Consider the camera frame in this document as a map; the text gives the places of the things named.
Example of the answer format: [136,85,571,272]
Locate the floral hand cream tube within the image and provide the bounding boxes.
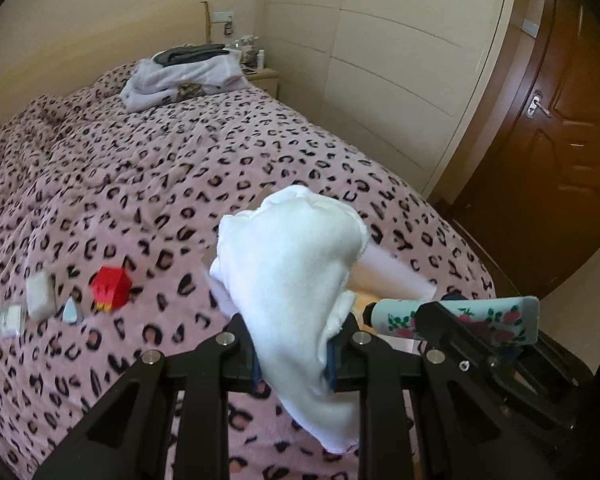
[363,295,540,348]

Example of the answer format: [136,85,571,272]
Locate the red toy block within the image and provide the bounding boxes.
[91,266,132,312]

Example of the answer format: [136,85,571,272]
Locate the clear cotton swab box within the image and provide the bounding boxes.
[26,271,56,322]

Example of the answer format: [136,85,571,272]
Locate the white plastic wipes packet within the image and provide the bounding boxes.
[0,304,27,338]

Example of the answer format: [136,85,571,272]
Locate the white cloth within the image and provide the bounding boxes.
[210,185,370,454]

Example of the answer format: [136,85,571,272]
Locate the white cardboard box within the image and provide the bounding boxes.
[201,184,439,356]

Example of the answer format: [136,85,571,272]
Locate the brown wooden door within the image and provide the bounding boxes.
[452,0,600,298]

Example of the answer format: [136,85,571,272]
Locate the pink leopard print blanket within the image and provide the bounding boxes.
[0,65,494,479]

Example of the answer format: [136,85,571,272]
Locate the white folded clothes pile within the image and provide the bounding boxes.
[120,55,249,113]

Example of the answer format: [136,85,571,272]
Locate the beige wooden headboard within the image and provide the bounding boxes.
[0,0,211,125]

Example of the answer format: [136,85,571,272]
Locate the wooden nightstand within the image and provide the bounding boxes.
[244,67,279,99]

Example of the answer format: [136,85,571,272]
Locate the dark folded garment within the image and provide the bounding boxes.
[152,44,230,67]

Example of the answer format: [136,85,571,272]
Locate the silver door handle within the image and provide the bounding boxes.
[524,91,552,119]

